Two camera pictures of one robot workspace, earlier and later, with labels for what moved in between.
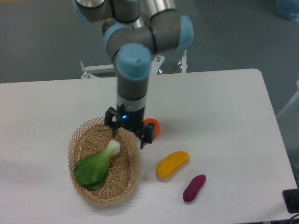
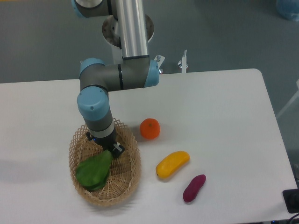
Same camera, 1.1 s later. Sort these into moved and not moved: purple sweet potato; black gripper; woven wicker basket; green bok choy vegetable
Moved: black gripper
Not moved: woven wicker basket; purple sweet potato; green bok choy vegetable
